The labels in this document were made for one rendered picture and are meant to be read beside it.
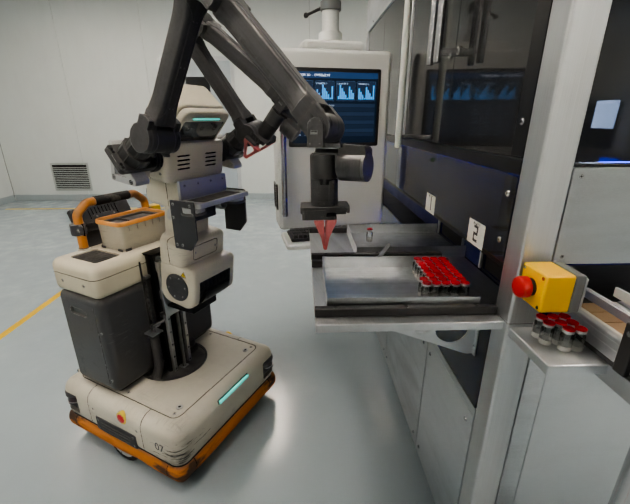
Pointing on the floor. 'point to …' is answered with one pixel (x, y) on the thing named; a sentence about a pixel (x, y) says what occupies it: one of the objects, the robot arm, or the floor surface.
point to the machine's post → (534, 225)
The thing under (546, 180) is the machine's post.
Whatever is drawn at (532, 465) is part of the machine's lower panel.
